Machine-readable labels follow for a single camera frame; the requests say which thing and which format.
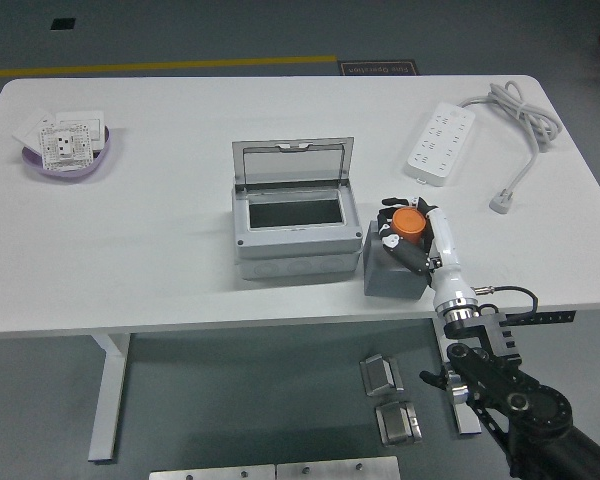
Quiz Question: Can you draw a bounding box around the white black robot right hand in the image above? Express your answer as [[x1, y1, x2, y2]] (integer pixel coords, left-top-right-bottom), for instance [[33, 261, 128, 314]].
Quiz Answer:
[[376, 195, 477, 312]]

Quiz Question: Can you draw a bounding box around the orange cylinder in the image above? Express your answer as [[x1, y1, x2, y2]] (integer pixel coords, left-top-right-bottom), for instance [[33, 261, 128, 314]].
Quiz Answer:
[[391, 207, 428, 247]]

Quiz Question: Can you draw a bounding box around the grey junction box clear lid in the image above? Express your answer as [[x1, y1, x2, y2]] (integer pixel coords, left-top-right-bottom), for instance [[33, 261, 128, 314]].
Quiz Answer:
[[231, 136, 364, 281]]

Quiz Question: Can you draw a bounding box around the grey cube with round hole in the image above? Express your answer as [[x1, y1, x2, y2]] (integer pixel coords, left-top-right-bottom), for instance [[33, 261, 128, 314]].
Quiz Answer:
[[362, 219, 431, 302]]

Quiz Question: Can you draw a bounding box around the white power strip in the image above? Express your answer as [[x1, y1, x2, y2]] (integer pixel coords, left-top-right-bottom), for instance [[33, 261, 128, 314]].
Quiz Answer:
[[404, 101, 476, 188]]

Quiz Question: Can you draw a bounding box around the small metal block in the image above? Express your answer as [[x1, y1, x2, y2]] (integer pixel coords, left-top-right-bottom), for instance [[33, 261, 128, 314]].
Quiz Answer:
[[359, 353, 405, 398]]

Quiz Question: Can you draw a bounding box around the dark floor sign with text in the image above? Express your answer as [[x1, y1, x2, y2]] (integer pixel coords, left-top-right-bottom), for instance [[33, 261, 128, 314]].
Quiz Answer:
[[337, 59, 422, 78]]

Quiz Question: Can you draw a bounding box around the white table leg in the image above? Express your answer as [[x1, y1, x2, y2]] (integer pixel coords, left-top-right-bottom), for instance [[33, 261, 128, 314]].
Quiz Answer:
[[87, 332, 133, 464], [432, 317, 483, 437]]

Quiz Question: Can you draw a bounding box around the metal block with latch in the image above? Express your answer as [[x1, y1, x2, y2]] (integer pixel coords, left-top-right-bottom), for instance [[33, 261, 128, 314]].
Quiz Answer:
[[374, 399, 424, 447]]

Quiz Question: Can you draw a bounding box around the yellow floor tape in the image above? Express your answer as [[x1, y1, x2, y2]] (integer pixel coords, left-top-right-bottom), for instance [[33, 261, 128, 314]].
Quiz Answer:
[[0, 53, 339, 80]]

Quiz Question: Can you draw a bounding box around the purple bowl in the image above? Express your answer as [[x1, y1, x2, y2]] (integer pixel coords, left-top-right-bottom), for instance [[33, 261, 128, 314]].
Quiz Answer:
[[20, 124, 113, 181]]

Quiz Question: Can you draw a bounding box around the white printed socket panel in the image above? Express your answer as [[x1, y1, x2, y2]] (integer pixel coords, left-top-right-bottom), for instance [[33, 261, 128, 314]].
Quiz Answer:
[[36, 119, 94, 173]]

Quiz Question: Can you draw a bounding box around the white flat card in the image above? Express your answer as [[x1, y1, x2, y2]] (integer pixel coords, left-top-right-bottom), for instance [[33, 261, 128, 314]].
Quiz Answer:
[[12, 107, 57, 151]]

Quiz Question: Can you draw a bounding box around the grey power cord with plug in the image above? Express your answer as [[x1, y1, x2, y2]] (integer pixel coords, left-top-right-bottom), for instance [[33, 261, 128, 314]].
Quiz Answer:
[[457, 81, 564, 216]]

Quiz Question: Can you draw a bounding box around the white plain switch panel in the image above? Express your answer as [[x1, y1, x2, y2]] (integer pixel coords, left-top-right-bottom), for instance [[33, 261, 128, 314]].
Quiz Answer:
[[55, 109, 106, 152]]

